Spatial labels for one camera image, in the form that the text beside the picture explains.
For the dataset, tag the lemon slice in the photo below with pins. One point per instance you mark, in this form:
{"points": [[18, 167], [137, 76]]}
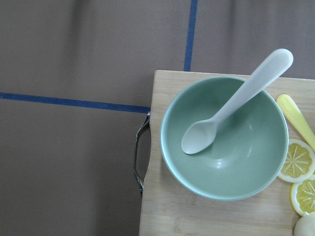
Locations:
{"points": [[302, 196], [299, 163]]}

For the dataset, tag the white lemon end piece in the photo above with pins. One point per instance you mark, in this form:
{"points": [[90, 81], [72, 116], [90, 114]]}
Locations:
{"points": [[305, 226]]}

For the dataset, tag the white spoon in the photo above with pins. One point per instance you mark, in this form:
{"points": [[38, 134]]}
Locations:
{"points": [[202, 133]]}

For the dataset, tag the mint green bowl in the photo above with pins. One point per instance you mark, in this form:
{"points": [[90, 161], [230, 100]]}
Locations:
{"points": [[249, 149]]}

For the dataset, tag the yellow plastic knife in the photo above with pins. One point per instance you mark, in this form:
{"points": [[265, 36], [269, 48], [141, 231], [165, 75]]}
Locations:
{"points": [[295, 117]]}

